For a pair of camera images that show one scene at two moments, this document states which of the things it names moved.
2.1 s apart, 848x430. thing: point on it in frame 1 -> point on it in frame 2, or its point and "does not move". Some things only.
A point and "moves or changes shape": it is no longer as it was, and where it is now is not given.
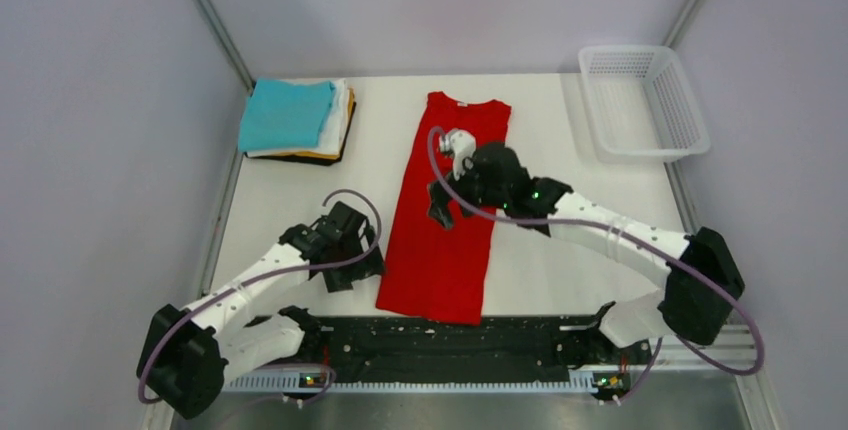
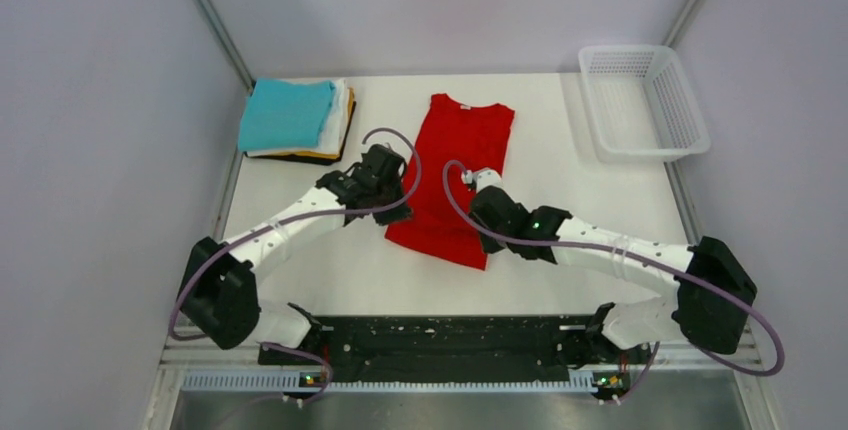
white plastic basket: x=639 y=106 does not move
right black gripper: x=440 y=210 -> x=491 y=248
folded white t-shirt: x=332 y=137 does not move
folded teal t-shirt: x=283 y=113 does not move
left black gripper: x=341 y=279 -> x=393 y=216
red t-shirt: x=430 y=270 moves or changes shape
